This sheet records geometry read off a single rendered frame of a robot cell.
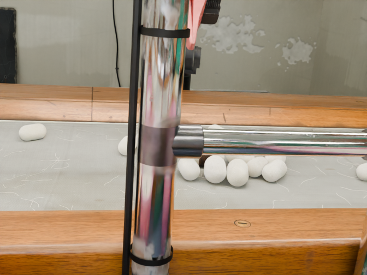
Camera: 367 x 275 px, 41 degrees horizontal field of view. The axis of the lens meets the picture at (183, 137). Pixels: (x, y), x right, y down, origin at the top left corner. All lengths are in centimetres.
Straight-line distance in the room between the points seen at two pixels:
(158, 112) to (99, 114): 41
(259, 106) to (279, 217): 36
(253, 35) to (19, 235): 252
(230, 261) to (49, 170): 23
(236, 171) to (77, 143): 20
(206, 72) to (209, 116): 205
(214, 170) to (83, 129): 22
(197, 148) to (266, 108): 45
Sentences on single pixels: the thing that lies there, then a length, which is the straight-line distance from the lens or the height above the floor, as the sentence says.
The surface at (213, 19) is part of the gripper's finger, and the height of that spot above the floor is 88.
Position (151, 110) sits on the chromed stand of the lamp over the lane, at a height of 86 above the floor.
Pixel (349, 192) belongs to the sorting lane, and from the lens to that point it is 51.
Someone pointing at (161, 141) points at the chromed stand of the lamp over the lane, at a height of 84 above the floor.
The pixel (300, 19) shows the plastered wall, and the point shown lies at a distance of 289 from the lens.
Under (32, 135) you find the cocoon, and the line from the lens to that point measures 57.
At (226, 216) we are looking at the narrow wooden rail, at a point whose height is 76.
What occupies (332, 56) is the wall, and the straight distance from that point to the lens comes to 280.
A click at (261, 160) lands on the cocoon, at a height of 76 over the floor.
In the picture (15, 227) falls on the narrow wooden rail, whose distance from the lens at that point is 34.
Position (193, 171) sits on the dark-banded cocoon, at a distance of 47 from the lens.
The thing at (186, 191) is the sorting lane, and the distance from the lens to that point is 46.
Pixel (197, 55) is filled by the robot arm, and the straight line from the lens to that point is 98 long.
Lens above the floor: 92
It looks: 18 degrees down
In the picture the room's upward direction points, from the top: 5 degrees clockwise
